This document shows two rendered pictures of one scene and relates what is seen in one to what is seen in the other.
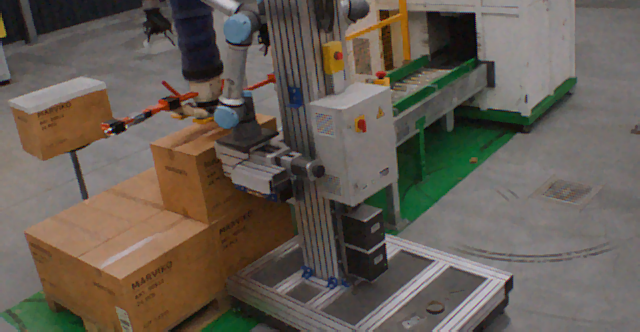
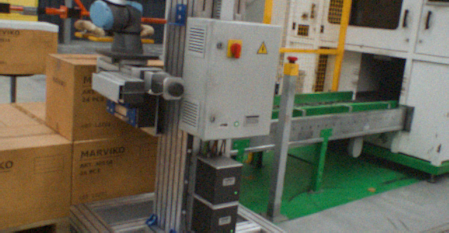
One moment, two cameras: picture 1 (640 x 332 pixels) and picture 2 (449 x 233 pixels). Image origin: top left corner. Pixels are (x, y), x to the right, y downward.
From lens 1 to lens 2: 1.28 m
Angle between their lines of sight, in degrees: 13
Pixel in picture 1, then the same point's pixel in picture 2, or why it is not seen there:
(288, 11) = not seen: outside the picture
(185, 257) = (31, 164)
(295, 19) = not seen: outside the picture
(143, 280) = not seen: outside the picture
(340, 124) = (210, 39)
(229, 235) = (91, 162)
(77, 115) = (23, 45)
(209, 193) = (81, 109)
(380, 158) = (251, 101)
